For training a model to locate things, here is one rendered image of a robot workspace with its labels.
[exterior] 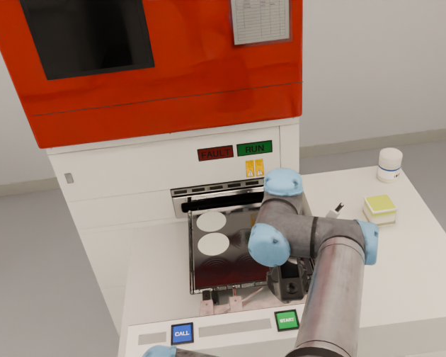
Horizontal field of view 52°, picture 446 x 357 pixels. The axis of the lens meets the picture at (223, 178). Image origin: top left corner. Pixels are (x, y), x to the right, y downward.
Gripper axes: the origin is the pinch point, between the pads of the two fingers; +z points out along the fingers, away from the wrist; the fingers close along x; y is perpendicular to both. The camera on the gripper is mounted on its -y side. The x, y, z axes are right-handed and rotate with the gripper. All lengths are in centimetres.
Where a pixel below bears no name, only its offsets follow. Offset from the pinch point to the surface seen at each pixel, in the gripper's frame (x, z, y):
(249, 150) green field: 1, -5, 58
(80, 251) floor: 103, 104, 137
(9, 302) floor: 136, 104, 103
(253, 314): 8.1, 8.2, 3.9
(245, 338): 10.8, 8.2, -2.7
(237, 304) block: 11.7, 13.4, 11.7
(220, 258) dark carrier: 15.1, 14.2, 30.3
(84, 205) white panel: 60, 9, 58
